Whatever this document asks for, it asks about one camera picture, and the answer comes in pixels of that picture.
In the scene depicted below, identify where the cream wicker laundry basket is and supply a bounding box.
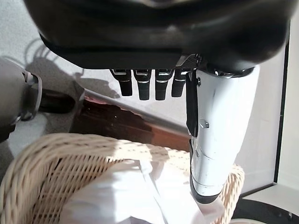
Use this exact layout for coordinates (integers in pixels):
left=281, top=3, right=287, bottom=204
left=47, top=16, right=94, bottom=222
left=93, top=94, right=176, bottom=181
left=0, top=132, right=245, bottom=224

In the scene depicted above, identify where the white garment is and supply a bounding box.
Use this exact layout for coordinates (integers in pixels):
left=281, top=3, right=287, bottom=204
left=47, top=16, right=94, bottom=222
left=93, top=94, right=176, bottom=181
left=60, top=159, right=225, bottom=224

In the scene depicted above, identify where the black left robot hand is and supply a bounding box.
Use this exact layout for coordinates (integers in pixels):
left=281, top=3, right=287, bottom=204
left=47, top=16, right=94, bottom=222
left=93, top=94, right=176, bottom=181
left=23, top=0, right=292, bottom=205

